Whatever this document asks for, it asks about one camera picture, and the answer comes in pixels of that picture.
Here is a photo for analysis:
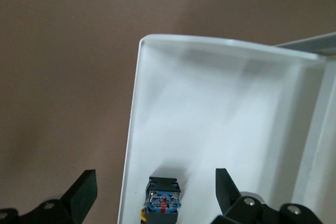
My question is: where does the brown table mat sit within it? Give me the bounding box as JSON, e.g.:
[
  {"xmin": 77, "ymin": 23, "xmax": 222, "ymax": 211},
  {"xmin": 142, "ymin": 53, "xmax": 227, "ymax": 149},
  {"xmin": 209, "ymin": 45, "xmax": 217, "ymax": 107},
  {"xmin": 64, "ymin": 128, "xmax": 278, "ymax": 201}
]
[{"xmin": 0, "ymin": 0, "xmax": 336, "ymax": 224}]

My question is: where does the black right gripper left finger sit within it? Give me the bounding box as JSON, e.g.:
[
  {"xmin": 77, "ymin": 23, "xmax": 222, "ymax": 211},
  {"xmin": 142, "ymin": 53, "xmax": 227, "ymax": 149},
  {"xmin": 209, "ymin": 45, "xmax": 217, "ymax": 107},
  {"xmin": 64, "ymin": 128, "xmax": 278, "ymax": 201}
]
[{"xmin": 0, "ymin": 168, "xmax": 98, "ymax": 224}]

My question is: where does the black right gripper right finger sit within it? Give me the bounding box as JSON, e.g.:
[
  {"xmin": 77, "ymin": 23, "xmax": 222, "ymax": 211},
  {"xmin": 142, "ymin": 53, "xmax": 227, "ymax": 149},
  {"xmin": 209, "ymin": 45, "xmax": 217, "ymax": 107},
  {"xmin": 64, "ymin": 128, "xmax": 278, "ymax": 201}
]
[{"xmin": 209, "ymin": 167, "xmax": 322, "ymax": 224}]

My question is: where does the white plastic drawer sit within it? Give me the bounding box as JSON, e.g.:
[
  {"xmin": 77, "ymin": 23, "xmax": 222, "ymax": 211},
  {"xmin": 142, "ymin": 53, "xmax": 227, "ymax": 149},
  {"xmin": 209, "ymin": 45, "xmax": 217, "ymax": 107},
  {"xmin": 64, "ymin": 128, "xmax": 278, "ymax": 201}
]
[{"xmin": 117, "ymin": 33, "xmax": 336, "ymax": 224}]

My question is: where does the red push button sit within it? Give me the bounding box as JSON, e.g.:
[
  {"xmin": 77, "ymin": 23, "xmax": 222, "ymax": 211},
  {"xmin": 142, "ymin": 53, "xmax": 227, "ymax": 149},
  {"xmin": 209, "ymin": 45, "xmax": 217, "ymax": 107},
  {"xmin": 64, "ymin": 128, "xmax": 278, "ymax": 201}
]
[{"xmin": 141, "ymin": 176, "xmax": 182, "ymax": 224}]

